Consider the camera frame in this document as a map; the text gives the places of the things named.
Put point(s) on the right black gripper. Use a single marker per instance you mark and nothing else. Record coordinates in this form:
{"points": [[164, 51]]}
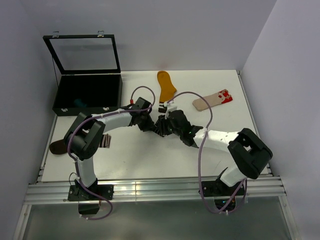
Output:
{"points": [[168, 118]]}

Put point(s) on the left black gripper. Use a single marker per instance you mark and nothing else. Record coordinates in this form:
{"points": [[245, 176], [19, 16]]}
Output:
{"points": [[149, 124]]}

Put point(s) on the black white striped ankle sock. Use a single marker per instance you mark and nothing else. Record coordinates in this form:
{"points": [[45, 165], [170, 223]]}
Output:
{"points": [[161, 127]]}

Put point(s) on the beige red reindeer sock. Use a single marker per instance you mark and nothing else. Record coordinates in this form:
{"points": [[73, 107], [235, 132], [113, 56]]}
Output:
{"points": [[218, 98]]}

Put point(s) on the teal sock with red heel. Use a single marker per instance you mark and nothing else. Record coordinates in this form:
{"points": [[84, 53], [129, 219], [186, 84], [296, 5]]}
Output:
{"points": [[78, 103]]}

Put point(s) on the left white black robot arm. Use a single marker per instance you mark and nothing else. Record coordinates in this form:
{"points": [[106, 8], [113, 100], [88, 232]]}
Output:
{"points": [[83, 140]]}

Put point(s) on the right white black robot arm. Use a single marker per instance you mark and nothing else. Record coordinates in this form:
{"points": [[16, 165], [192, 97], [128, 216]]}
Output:
{"points": [[249, 153]]}

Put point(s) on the mustard yellow striped sock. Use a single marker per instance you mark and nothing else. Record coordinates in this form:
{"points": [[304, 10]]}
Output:
{"points": [[167, 89]]}

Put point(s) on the black glass-lid display box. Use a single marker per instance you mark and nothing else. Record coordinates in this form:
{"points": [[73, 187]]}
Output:
{"points": [[90, 70]]}

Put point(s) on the brown pink striped sock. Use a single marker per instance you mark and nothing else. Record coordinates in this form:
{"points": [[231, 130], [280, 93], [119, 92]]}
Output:
{"points": [[59, 147]]}

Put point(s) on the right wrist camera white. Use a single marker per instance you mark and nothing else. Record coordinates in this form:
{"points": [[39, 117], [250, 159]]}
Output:
{"points": [[170, 107]]}

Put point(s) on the aluminium mounting rail frame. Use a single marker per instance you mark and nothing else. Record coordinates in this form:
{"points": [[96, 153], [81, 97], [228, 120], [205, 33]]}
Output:
{"points": [[144, 167]]}

